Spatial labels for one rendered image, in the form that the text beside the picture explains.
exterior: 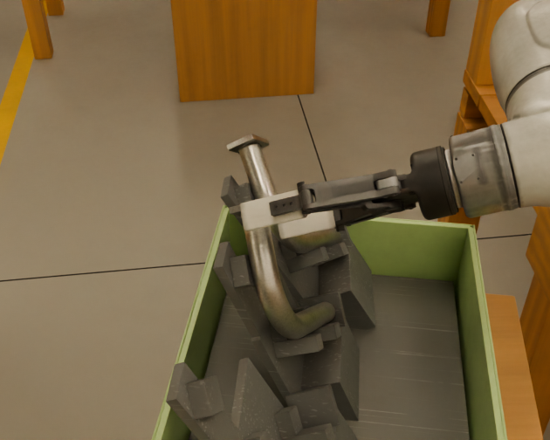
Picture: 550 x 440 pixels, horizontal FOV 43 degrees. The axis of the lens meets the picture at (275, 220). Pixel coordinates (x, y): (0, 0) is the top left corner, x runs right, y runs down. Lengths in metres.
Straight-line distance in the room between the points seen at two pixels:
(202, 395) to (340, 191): 0.24
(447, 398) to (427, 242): 0.27
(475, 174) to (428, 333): 0.47
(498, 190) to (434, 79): 3.04
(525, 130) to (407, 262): 0.53
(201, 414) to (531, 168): 0.39
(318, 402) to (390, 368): 0.21
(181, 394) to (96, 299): 1.77
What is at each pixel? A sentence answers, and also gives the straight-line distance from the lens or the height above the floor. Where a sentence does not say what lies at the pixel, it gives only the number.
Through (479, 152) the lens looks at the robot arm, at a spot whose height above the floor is 1.29.
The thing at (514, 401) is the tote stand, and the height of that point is 0.79.
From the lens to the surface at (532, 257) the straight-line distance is 1.44.
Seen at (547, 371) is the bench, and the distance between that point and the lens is 1.55.
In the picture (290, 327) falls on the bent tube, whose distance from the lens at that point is 0.82.
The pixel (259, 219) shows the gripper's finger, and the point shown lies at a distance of 0.73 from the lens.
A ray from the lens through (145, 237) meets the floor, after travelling 2.65.
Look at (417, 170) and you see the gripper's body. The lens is 0.73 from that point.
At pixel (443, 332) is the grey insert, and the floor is 0.85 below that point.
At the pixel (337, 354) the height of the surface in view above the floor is 0.93.
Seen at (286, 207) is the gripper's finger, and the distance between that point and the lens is 0.71.
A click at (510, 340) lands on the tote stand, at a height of 0.79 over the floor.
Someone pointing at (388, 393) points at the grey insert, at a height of 0.85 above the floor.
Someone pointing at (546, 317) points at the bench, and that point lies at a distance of 1.42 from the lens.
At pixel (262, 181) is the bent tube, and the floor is 1.14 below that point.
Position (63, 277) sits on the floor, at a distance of 2.55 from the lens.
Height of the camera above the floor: 1.67
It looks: 39 degrees down
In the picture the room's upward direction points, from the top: straight up
